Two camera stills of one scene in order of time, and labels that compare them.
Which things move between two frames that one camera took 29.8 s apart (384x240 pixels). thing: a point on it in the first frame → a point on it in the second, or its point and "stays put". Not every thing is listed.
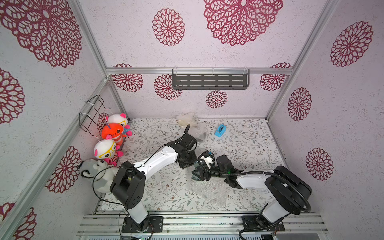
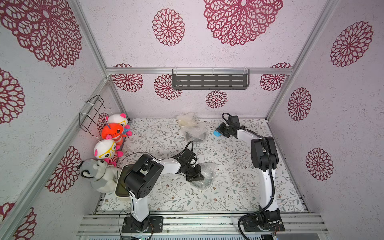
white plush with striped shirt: (107, 149) stays put
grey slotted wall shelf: (210, 79) stays put
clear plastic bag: (187, 118) stays put
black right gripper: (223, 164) → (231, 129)
